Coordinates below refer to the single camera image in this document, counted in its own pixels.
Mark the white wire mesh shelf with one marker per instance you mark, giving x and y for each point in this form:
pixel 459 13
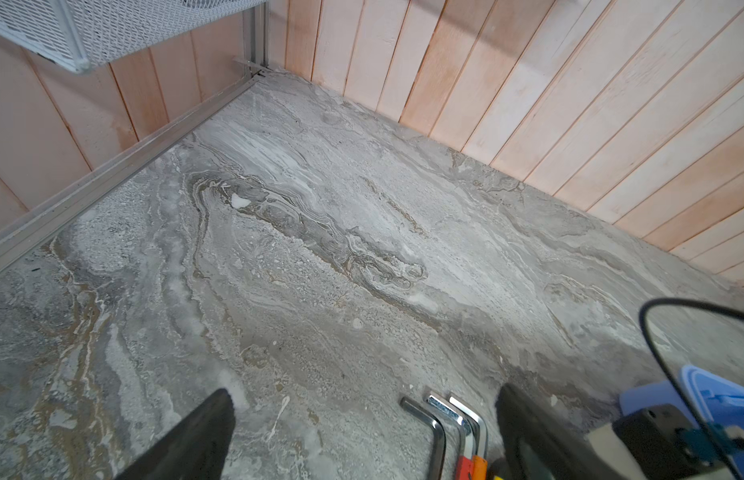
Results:
pixel 82 35

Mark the aluminium frame rail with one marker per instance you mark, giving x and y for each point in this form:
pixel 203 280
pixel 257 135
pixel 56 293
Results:
pixel 67 139

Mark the red screwdriver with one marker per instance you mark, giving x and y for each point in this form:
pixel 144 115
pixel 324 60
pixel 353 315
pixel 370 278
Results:
pixel 467 439

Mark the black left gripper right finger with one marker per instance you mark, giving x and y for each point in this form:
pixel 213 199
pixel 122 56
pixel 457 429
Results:
pixel 539 446

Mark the black hex key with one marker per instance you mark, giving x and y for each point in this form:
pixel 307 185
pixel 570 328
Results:
pixel 425 415

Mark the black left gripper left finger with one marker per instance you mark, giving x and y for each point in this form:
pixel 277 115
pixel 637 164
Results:
pixel 196 448

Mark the blue tool box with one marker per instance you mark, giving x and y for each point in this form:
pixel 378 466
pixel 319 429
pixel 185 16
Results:
pixel 715 399

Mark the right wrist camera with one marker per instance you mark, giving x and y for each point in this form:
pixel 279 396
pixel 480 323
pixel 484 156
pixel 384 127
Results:
pixel 660 442

